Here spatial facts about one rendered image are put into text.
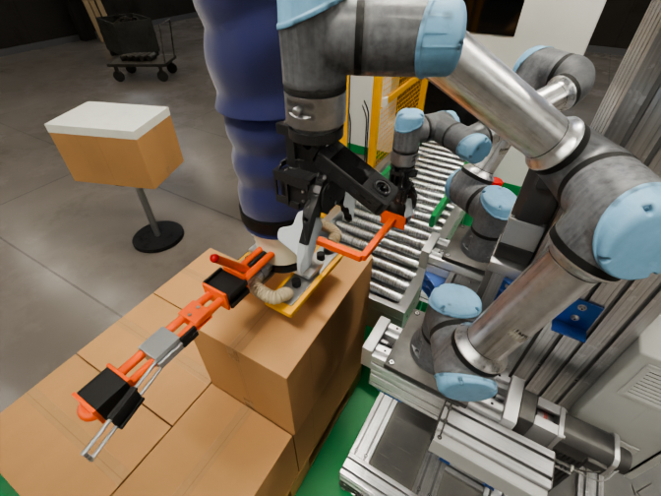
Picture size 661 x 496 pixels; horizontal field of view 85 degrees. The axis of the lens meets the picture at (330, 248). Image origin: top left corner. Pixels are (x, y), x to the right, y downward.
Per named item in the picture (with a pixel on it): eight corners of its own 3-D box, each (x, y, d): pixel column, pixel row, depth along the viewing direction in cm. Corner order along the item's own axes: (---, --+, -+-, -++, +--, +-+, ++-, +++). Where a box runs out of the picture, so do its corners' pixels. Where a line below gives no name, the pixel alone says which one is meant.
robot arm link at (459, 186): (461, 216, 123) (570, 46, 97) (435, 194, 134) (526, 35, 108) (482, 218, 130) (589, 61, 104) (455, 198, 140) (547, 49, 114)
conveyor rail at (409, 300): (492, 150, 329) (498, 129, 316) (498, 151, 327) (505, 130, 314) (391, 331, 180) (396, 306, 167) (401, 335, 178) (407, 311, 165)
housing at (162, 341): (166, 336, 89) (161, 325, 86) (186, 347, 86) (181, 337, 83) (143, 357, 84) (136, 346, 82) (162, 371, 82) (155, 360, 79)
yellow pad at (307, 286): (324, 242, 131) (324, 231, 127) (348, 252, 127) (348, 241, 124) (264, 305, 109) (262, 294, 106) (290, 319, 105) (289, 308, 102)
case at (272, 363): (295, 286, 183) (289, 224, 157) (367, 318, 168) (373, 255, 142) (211, 384, 144) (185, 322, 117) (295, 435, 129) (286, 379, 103)
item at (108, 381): (117, 374, 81) (108, 362, 78) (139, 390, 78) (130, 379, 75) (82, 405, 76) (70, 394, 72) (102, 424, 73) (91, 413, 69)
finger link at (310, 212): (308, 241, 53) (325, 184, 52) (318, 245, 52) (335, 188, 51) (291, 241, 49) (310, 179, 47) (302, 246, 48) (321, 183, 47)
